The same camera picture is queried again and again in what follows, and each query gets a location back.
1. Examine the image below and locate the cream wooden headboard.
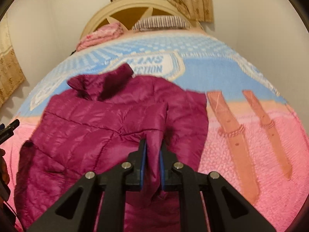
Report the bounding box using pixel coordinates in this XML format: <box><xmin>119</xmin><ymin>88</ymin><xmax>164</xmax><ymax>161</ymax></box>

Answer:
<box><xmin>81</xmin><ymin>0</ymin><xmax>203</xmax><ymax>38</ymax></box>

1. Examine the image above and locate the beige floral side curtain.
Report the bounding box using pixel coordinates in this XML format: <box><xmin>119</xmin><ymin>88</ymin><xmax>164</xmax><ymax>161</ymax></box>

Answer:
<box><xmin>0</xmin><ymin>13</ymin><xmax>26</xmax><ymax>106</ymax></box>

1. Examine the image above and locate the magenta quilted down jacket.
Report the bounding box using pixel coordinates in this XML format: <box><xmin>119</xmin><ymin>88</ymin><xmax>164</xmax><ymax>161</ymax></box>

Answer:
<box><xmin>14</xmin><ymin>64</ymin><xmax>208</xmax><ymax>231</ymax></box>

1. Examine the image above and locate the folded pink floral quilt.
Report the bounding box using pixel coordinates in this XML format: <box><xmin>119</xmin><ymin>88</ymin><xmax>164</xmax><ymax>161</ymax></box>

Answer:
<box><xmin>76</xmin><ymin>22</ymin><xmax>124</xmax><ymax>51</ymax></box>

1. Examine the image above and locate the pink and blue bed blanket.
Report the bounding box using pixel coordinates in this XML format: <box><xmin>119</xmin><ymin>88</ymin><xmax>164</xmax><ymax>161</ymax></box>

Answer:
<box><xmin>3</xmin><ymin>30</ymin><xmax>308</xmax><ymax>231</ymax></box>

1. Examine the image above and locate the striped grey pillow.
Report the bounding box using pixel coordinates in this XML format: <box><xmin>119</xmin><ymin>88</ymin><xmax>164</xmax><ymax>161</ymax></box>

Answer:
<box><xmin>132</xmin><ymin>15</ymin><xmax>190</xmax><ymax>31</ymax></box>

